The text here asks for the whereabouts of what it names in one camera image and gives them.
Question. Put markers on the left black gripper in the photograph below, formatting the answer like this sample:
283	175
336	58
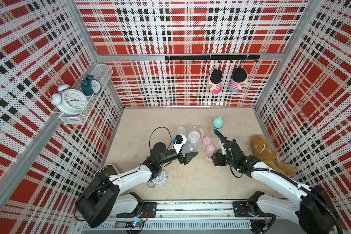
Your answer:
185	159

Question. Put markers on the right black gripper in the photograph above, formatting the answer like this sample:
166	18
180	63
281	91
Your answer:
218	156

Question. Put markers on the mint green bottle cap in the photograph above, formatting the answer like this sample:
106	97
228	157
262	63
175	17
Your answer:
218	123

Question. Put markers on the pink bottle handle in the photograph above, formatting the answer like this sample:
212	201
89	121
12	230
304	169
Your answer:
201	130
210	160

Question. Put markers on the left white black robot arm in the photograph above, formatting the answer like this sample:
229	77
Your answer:
107	196

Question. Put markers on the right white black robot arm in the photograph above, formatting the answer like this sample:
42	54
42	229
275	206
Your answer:
309	207

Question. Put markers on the pink bottle cap near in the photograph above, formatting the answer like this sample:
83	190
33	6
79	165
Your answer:
210	150

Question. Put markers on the pink bottle cap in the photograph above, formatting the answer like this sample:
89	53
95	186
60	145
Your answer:
210	150
207	141

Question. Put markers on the pink bottle cap far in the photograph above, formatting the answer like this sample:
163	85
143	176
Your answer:
207	141

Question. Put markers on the brown plush toy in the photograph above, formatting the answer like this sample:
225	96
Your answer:
262	150

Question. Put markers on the small white alarm clock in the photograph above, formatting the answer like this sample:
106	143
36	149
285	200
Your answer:
160	180

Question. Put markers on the plush doll blue pants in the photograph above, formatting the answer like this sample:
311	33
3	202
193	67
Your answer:
239	77

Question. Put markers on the plush doll pink pants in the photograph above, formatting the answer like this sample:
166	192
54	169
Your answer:
214	80

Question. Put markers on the teal alarm clock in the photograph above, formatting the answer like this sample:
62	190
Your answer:
90	86

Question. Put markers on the large white alarm clock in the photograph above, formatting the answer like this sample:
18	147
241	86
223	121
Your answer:
69	101

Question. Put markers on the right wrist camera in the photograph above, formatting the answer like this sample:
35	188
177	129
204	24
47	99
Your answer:
222	146

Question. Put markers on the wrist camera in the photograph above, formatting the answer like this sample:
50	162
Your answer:
178	143
222	146

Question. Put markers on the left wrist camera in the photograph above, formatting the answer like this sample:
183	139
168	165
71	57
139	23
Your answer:
178	143

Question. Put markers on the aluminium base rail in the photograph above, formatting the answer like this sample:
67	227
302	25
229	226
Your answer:
202	215

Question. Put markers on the black hook rail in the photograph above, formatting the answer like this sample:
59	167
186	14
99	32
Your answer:
212	57

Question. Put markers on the white wire shelf basket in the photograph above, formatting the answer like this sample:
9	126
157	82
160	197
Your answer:
101	72

